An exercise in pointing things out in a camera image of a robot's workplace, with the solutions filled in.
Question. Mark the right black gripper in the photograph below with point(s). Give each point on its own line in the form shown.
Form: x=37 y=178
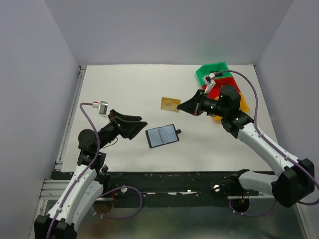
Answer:
x=197 y=105

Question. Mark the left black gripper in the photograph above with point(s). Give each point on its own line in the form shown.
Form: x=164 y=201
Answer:
x=118 y=124

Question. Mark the gold credit card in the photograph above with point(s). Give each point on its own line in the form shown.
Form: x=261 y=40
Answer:
x=169 y=104

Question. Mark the black leather card holder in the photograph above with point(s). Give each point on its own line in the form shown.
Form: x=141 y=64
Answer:
x=163 y=135

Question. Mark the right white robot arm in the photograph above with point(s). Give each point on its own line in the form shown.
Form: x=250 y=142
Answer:
x=292 y=178

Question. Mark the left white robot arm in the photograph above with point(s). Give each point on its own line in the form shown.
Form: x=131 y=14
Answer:
x=90 y=179

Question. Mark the red plastic bin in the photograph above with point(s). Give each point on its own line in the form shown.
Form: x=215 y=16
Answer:
x=215 y=91

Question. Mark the green plastic bin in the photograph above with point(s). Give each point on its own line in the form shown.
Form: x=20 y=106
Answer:
x=206 y=69

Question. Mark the yellow plastic bin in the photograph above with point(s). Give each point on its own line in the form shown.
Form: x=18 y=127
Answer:
x=243 y=106

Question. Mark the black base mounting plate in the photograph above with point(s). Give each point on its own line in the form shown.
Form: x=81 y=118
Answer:
x=171 y=189

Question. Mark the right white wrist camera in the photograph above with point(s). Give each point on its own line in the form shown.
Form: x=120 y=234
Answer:
x=209 y=82

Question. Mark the aluminium extrusion rail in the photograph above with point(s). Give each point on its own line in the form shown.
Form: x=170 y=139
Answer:
x=63 y=145

